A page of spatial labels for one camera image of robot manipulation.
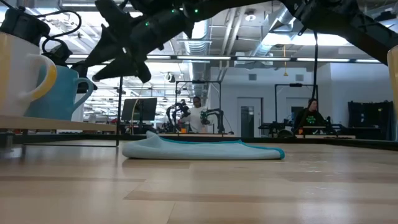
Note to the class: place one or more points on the light blue cloth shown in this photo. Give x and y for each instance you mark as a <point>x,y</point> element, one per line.
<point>202,151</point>

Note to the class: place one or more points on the standing person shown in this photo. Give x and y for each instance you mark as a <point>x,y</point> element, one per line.
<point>196,119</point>

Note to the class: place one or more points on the ceiling light strip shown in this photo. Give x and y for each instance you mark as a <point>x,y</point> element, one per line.
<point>205,57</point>
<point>264,59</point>
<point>323,59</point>

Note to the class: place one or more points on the grey door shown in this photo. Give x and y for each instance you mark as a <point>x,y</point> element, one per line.
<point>258,118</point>

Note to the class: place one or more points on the dark background monitor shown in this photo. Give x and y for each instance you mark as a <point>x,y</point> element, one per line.
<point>140,109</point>

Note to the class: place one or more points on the seated person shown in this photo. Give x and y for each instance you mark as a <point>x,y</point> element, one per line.
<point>309,118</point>

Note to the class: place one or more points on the background work table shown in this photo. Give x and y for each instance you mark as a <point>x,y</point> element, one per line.
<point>326,136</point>

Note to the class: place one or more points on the small blue mug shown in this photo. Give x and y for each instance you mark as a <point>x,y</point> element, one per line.
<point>59,99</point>

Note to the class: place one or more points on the black gantry frame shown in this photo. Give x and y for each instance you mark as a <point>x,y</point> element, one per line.
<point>295,84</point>
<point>199,81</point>

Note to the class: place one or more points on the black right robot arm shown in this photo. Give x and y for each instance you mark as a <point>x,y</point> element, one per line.
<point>342,21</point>

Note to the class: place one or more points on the background black robot arm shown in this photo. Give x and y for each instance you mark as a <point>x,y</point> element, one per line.
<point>214,113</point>
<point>177,109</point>

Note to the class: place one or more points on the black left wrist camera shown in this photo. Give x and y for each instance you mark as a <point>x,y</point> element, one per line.
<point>57,53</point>

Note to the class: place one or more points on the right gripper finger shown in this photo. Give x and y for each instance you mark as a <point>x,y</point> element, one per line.
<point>124,70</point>
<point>112,49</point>

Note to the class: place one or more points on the wooden shelf with black frame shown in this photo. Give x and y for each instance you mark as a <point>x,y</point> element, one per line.
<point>62,123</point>

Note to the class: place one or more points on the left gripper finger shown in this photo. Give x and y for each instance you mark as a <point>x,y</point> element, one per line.
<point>81,70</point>

